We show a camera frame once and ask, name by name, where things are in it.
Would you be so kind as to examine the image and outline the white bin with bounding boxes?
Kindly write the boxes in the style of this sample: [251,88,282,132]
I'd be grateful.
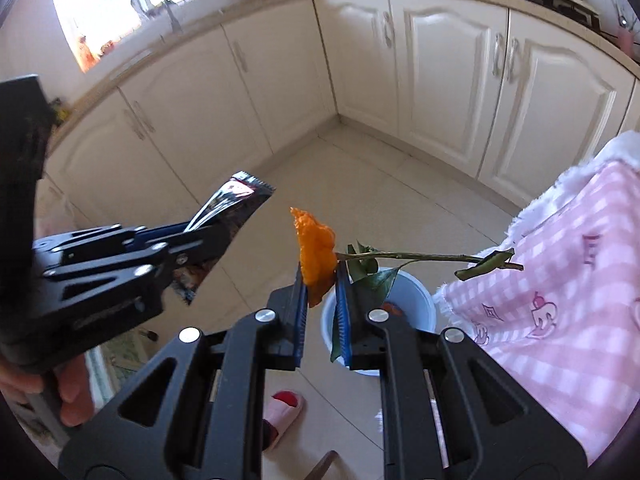
[320,267,437,378]

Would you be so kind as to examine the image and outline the patterned floor mat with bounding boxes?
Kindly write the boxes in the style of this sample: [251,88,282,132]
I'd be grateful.
[85,330,166,411]

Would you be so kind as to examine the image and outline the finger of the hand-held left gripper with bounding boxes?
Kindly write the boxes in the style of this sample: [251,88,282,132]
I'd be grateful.
[32,220,228,261]
[44,241,229,286]

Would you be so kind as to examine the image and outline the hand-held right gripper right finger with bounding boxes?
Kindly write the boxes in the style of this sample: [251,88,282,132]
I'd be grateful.
[334,262,588,480]

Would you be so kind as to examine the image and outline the orange peel with leafy twig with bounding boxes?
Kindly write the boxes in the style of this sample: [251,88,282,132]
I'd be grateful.
[290,206,524,365]

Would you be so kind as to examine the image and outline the pink checked blanket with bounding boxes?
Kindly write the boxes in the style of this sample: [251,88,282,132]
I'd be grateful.
[434,131,640,466]

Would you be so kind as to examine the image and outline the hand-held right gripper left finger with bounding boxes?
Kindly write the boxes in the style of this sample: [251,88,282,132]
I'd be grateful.
[59,264,308,480]

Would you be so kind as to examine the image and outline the window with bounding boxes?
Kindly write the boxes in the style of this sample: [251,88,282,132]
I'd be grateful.
[47,0,211,71]

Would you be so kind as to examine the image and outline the silver foil wrapper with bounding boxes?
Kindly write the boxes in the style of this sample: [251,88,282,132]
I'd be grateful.
[170,170,277,307]

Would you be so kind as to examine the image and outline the chrome faucet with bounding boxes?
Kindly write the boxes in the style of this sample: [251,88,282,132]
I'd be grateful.
[131,0,181,33]

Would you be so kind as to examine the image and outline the person's left hand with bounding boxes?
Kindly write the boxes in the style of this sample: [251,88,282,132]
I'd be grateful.
[0,355,96,428]

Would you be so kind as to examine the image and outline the brown wooden stick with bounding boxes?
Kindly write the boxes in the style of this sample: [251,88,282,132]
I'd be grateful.
[305,450,338,480]

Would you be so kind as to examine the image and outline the pink slipper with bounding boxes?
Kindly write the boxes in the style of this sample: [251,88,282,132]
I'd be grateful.
[262,391,306,453]

